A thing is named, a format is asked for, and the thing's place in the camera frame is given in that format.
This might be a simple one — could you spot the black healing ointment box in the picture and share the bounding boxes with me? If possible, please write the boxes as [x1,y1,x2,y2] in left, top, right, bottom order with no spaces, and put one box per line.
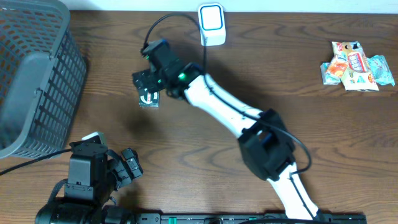
[139,90,160,108]

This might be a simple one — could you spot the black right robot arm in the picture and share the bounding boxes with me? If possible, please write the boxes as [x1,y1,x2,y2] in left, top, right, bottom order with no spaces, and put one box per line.
[132,39,321,221]

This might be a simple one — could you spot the grey plastic mesh basket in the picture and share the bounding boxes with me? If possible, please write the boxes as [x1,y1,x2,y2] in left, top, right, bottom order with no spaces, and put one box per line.
[1,0,87,159]

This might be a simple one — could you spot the green soft wipes pack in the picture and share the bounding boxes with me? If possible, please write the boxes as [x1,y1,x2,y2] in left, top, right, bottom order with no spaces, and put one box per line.
[368,55,395,86]

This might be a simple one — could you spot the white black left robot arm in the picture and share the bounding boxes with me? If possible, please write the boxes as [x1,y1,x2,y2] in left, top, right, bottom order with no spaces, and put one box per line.
[35,139,144,224]

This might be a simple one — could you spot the white barcode scanner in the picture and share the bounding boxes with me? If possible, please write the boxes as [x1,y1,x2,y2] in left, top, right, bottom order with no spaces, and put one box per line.
[198,3,226,47]

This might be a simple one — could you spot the cream wipes pack blue edges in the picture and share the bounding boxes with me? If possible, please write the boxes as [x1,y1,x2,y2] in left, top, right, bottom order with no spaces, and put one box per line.
[331,41,379,91]

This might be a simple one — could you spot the orange tissue pack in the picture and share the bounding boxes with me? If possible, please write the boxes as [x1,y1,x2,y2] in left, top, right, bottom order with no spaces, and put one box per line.
[325,55,348,79]

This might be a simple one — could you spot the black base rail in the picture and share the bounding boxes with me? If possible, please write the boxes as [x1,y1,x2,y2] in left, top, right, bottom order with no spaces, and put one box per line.
[136,213,368,224]

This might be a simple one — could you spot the teal white Kleenex tissue pack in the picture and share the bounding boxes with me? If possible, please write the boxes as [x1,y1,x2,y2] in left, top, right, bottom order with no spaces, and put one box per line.
[320,62,341,85]

